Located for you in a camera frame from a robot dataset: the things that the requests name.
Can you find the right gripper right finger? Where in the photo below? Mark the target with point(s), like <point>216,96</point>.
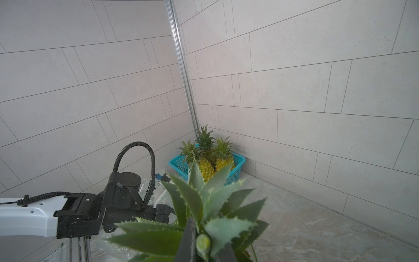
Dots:
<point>226,254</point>

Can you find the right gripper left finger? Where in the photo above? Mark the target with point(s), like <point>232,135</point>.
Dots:
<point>187,248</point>

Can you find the clear zip-top bag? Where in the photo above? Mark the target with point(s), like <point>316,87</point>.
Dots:
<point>105,251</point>

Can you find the pineapple yellow orange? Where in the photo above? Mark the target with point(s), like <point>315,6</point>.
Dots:
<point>223,154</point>

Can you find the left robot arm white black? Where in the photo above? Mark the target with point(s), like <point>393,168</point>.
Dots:
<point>64,215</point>

